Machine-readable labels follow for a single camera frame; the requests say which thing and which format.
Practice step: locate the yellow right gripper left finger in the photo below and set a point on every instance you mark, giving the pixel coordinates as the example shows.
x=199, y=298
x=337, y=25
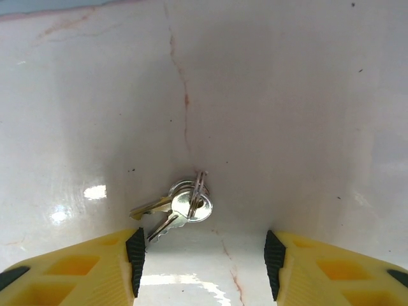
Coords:
x=108, y=287

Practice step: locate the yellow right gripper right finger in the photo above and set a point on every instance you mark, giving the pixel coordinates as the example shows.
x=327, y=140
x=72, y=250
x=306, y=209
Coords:
x=303, y=287

